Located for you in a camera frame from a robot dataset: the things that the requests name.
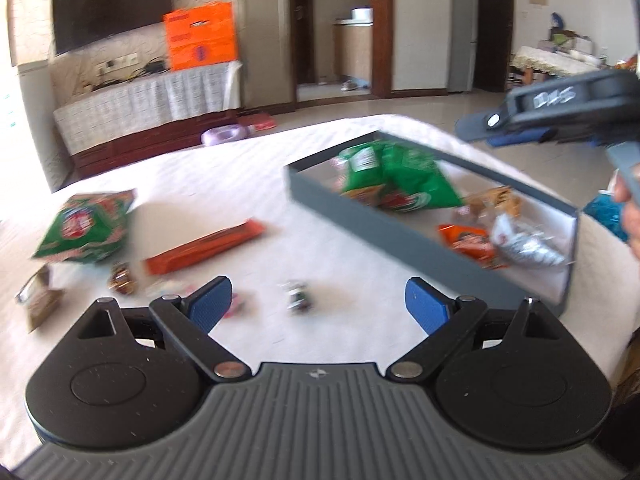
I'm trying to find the brown nut snack packet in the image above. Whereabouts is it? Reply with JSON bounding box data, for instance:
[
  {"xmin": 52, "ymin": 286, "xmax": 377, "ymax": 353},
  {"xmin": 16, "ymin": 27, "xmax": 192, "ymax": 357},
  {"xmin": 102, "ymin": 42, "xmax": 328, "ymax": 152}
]
[{"xmin": 463, "ymin": 185, "xmax": 522, "ymax": 219}]

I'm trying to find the long orange snack bar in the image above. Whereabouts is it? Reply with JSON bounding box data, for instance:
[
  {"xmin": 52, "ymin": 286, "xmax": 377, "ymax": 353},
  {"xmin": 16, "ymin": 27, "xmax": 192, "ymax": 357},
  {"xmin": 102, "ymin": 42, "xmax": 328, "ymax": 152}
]
[{"xmin": 143, "ymin": 219, "xmax": 266, "ymax": 275}]

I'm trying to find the brown foil candy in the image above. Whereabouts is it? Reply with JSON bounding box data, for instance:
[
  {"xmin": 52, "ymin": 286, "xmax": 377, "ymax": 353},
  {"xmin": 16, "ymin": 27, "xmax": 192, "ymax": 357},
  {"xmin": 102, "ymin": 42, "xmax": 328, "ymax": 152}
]
[{"xmin": 108, "ymin": 263, "xmax": 138, "ymax": 296}]

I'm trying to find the green chips bag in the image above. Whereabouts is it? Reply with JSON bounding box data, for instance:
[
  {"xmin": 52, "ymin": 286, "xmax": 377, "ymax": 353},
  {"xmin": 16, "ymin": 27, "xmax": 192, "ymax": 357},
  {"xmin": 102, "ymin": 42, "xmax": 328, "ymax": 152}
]
[
  {"xmin": 332, "ymin": 140, "xmax": 463, "ymax": 212},
  {"xmin": 32, "ymin": 190, "xmax": 136, "ymax": 263}
]

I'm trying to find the watermelon seed snack bag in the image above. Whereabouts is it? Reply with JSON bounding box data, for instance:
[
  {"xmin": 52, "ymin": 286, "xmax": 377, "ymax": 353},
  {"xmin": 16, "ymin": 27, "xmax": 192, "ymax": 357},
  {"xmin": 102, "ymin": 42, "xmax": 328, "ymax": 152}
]
[{"xmin": 489, "ymin": 212, "xmax": 570, "ymax": 269}]

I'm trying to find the small dark candy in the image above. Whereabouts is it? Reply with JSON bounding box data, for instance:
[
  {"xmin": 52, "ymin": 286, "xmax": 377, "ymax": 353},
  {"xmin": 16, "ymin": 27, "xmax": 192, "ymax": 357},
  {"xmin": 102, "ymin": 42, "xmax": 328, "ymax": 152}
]
[{"xmin": 283, "ymin": 281, "xmax": 312, "ymax": 313}]

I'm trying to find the pink bear snack packet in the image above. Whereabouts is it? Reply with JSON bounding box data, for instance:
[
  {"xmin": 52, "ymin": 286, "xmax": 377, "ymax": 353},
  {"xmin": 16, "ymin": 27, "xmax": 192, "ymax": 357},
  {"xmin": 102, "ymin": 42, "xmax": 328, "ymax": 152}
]
[{"xmin": 144, "ymin": 278, "xmax": 246, "ymax": 318}]

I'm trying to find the person right hand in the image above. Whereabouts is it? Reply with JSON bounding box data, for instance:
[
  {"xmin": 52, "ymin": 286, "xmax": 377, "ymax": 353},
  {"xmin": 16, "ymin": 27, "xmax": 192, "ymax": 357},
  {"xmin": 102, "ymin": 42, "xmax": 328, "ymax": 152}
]
[{"xmin": 613, "ymin": 171, "xmax": 640, "ymax": 259}]

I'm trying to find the dining table with lace cloth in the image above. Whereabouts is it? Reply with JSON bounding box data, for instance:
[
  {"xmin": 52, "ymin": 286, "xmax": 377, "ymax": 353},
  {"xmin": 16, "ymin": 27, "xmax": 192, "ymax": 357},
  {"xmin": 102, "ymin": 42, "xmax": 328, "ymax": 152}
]
[{"xmin": 511, "ymin": 46, "xmax": 601, "ymax": 77}]

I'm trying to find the orange snack packet in box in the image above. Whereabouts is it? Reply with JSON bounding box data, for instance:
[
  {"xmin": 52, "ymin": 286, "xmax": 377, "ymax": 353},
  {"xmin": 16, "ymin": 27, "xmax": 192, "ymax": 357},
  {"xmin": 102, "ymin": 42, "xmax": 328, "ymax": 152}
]
[{"xmin": 438, "ymin": 224, "xmax": 501, "ymax": 269}]

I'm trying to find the blue plastic bag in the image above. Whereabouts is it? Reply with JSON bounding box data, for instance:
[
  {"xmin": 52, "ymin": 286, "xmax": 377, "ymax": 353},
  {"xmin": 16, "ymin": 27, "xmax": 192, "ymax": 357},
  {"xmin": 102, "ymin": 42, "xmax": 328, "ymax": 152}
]
[{"xmin": 582, "ymin": 191, "xmax": 628, "ymax": 243}]

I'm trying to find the white tablecloth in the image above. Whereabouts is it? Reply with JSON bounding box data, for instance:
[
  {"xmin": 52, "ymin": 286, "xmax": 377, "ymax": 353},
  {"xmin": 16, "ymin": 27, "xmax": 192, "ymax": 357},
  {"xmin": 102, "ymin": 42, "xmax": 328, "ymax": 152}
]
[{"xmin": 0, "ymin": 112, "xmax": 640, "ymax": 470}]

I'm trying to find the green chips bag on table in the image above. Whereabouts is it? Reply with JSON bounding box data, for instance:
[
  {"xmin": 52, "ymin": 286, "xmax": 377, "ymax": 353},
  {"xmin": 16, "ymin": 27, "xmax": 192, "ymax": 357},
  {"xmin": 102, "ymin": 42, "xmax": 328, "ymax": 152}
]
[{"xmin": 32, "ymin": 190, "xmax": 136, "ymax": 263}]

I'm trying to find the grey refrigerator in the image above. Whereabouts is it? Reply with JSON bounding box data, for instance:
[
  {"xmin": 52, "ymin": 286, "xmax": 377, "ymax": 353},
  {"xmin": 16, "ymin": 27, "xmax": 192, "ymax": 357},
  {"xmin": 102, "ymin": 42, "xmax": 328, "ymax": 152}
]
[{"xmin": 447, "ymin": 0, "xmax": 478, "ymax": 93}]

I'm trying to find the kitchen counter cabinet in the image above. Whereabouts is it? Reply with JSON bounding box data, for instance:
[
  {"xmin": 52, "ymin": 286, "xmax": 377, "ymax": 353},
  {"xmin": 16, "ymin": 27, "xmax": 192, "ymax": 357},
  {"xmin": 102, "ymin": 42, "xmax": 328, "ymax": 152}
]
[{"xmin": 333, "ymin": 21, "xmax": 373, "ymax": 86}]

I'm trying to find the small tan snack packet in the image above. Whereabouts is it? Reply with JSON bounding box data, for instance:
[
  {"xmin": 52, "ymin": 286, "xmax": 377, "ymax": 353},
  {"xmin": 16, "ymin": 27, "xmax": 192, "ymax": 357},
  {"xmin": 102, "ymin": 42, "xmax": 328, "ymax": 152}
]
[{"xmin": 15, "ymin": 264, "xmax": 65, "ymax": 333}]

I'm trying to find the white pot on counter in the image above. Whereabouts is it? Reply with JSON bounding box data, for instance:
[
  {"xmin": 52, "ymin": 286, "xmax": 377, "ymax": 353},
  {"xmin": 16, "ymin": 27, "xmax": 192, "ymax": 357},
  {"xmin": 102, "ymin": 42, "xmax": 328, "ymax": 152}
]
[{"xmin": 352, "ymin": 6, "xmax": 373, "ymax": 23}]

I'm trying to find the grey shallow cardboard box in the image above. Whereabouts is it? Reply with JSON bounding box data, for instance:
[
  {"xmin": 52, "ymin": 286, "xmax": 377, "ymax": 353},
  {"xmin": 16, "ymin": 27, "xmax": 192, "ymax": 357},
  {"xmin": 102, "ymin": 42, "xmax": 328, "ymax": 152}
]
[{"xmin": 286, "ymin": 130, "xmax": 579, "ymax": 315}]

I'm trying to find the purple detergent bottle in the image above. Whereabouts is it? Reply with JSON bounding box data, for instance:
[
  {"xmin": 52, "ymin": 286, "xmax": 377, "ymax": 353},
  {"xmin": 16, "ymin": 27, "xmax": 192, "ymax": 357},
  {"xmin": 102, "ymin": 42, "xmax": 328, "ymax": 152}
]
[{"xmin": 201, "ymin": 124, "xmax": 255, "ymax": 146}]

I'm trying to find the tv cabinet with white cloth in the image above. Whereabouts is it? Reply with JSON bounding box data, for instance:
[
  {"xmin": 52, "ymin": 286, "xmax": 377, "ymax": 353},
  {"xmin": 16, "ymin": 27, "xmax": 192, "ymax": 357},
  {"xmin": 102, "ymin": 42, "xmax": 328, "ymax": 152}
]
[{"xmin": 54, "ymin": 61, "xmax": 242, "ymax": 178}]

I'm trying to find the orange gift box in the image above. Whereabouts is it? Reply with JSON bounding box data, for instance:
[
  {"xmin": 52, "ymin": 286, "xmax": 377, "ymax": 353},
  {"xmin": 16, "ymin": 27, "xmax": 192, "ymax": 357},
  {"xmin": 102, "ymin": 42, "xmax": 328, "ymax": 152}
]
[{"xmin": 164, "ymin": 1, "xmax": 239, "ymax": 72}]

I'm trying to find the black wall television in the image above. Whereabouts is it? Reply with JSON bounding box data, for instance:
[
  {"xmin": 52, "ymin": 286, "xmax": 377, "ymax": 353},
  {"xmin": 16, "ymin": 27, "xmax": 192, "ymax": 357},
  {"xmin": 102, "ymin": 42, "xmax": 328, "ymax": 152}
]
[{"xmin": 51, "ymin": 0, "xmax": 174, "ymax": 55}]

